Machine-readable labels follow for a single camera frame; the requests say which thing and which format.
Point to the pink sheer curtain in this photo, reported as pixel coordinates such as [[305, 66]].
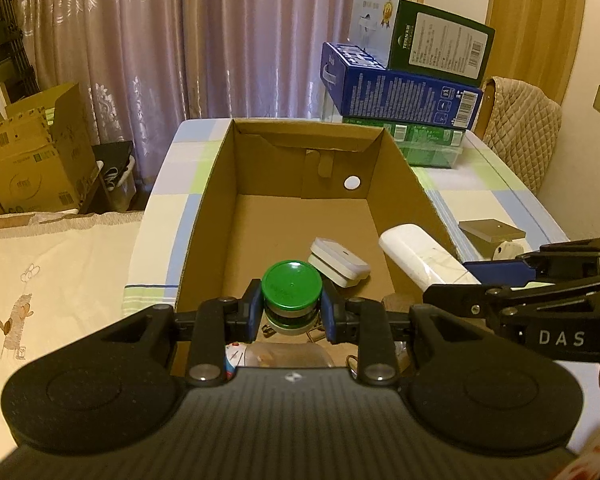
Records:
[[205, 40]]

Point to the brown round object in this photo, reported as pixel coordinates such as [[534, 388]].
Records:
[[396, 302]]

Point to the cardboard shoebox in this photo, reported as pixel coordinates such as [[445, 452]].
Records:
[[280, 220]]

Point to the brown shipping carton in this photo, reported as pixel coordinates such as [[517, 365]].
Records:
[[35, 160]]

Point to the white charger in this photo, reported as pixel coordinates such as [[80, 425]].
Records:
[[337, 260]]

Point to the bright green carton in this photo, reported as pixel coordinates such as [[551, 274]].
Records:
[[420, 142]]

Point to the dark storage bin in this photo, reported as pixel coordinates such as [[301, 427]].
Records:
[[112, 175]]

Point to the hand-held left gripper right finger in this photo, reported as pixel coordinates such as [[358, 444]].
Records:
[[330, 317]]

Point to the beige quilted chair cover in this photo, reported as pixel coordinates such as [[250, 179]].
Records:
[[522, 130]]

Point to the small white gadget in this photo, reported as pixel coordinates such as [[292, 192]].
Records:
[[509, 250]]

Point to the white power bank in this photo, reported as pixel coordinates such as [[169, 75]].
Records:
[[420, 255]]

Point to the green lidded jar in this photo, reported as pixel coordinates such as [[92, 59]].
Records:
[[292, 285]]

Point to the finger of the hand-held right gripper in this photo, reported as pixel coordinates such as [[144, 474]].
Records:
[[555, 335], [570, 255]]

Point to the wooden chair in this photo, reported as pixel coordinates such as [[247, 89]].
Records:
[[489, 105]]

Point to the dark green carton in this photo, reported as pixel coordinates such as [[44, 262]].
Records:
[[430, 42]]

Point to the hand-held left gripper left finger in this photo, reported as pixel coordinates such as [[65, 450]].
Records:
[[252, 312]]

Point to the blue carton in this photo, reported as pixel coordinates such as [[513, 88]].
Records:
[[395, 95]]

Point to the cream embroidered blanket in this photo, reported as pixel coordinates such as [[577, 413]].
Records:
[[55, 280]]

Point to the small tan square box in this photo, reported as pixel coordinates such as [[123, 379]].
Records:
[[490, 232]]

